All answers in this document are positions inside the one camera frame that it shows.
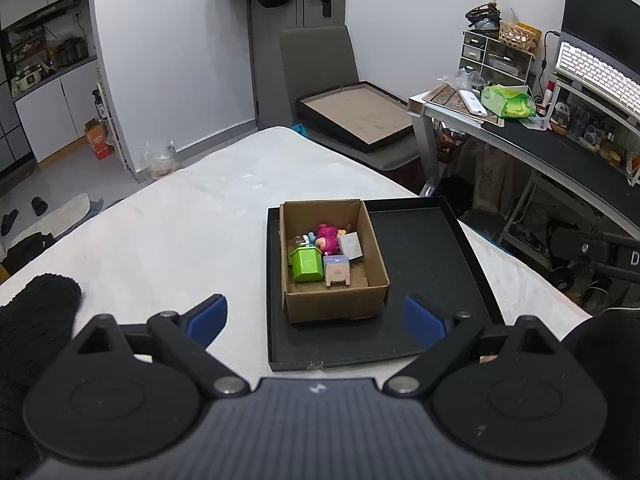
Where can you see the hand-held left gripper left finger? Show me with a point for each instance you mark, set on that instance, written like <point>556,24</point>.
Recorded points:
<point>207,318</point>

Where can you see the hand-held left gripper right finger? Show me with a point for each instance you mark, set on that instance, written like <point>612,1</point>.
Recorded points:
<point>424,323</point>

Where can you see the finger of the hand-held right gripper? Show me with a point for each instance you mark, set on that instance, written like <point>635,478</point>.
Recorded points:
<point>572,245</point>

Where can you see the black tray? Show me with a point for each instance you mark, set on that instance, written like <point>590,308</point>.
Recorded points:
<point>425,260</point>

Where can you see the cardboard box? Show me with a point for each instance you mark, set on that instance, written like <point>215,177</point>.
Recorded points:
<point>335,306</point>

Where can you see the lavender and pink toy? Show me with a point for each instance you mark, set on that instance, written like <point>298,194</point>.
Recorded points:
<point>337,271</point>

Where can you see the white toy block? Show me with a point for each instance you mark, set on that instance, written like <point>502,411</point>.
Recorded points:
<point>351,246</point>

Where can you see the green toy bin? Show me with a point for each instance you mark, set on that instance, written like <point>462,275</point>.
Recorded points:
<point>306,266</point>

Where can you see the pink monster toy figure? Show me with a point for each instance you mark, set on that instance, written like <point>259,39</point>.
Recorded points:
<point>328,240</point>

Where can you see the grey desk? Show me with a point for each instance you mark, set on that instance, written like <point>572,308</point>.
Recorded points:
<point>550,147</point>

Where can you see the beige cloth bag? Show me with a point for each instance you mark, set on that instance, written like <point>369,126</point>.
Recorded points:
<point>487,175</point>

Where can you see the white desk riser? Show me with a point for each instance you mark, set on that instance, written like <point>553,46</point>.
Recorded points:
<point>555,97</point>

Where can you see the green packet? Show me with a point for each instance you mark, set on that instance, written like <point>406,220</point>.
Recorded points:
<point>507,102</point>

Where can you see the red basket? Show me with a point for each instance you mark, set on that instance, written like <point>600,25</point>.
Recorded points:
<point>450,145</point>

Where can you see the plastic bag of bottles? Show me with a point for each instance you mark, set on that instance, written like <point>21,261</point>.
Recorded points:
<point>160,160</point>

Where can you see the white keyboard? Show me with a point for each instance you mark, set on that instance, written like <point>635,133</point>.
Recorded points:
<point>595,75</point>

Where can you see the white phone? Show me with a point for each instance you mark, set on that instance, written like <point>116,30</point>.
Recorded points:
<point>471,102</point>

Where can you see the person's black fuzzy clothing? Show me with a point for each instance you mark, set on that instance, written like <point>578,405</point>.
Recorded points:
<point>35,350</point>

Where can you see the grey floor mat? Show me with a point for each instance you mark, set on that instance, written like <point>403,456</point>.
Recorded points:
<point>60,217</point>

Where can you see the dark cloth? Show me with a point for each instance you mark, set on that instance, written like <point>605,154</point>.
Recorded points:
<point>27,252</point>

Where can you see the clear plastic bag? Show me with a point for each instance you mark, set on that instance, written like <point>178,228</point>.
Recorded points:
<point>462,80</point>

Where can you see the clear drawer organizer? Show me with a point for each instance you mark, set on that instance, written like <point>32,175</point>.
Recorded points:
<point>495,60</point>

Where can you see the black slipper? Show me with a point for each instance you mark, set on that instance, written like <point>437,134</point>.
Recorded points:
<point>39,206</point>
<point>9,221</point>

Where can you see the orange box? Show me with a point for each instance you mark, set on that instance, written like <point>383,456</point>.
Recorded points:
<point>99,141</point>

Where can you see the blue cloth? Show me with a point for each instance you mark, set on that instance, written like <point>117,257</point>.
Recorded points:
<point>300,129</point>

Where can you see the wicker basket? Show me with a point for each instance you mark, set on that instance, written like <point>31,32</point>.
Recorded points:
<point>517,37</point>

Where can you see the black monitor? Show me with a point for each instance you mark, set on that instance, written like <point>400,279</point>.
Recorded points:
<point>605,15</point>

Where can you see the kitchen cabinet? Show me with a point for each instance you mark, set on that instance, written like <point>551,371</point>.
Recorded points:
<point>45,110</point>

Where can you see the grey door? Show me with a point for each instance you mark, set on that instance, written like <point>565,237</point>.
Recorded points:
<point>270,60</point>

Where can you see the grey chair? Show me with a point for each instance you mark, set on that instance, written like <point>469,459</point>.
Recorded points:
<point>320,55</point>

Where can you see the rice cooker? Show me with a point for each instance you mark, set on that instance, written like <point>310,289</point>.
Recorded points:
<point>27,79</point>

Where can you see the black picture frame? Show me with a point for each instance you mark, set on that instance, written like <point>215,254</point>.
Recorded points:
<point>355,117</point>

